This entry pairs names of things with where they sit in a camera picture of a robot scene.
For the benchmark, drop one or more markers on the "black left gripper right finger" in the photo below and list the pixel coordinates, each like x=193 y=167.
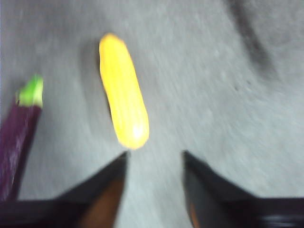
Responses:
x=225 y=209

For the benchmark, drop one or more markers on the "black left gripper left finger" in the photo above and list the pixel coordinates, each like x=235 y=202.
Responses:
x=71 y=211

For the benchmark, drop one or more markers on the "purple eggplant with green stem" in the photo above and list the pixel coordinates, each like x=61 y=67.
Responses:
x=16 y=137

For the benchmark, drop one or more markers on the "yellow corn cob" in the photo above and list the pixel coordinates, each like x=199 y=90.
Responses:
x=121 y=95

